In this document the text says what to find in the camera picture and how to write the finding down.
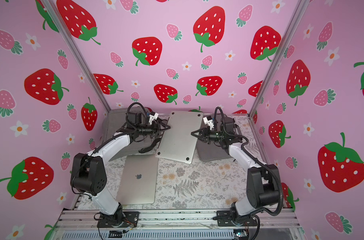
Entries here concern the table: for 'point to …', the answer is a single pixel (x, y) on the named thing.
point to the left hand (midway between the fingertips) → (169, 130)
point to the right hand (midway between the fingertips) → (189, 137)
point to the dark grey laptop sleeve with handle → (210, 152)
